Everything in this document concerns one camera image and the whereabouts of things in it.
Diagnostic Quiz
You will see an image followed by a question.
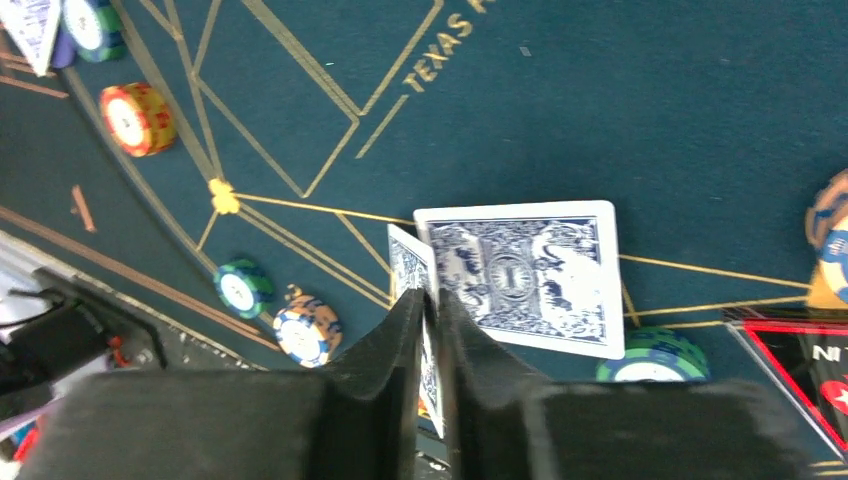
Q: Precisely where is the green blue chip stack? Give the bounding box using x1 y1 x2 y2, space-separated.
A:
213 257 275 319

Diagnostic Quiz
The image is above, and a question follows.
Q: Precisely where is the purple small blind button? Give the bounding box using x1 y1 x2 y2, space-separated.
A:
50 26 76 69

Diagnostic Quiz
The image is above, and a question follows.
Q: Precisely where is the pink blue poker chip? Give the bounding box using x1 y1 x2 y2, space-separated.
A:
804 168 848 307

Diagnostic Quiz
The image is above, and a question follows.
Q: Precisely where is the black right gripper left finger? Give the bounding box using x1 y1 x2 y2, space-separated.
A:
19 288 426 479

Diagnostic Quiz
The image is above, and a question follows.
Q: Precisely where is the blue backed playing card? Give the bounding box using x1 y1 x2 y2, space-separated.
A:
413 200 625 360
387 225 444 438
1 0 61 77

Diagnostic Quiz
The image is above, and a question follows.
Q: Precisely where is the round blue poker mat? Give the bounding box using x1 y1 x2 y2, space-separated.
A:
53 1 847 380

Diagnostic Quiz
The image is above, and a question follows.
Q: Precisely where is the red triangular dealer button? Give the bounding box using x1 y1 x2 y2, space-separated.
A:
724 317 847 460

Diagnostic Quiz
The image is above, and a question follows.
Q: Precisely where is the orange poker chip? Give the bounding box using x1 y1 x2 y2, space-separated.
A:
99 82 177 157

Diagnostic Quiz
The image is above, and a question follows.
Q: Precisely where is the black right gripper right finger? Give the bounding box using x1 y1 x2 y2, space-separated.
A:
437 290 812 479

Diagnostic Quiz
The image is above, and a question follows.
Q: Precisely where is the green blue poker chip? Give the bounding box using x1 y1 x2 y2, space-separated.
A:
595 327 711 382
61 0 127 63

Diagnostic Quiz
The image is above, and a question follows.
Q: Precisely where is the dark green rectangular poker mat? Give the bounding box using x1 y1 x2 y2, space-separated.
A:
1 38 290 369

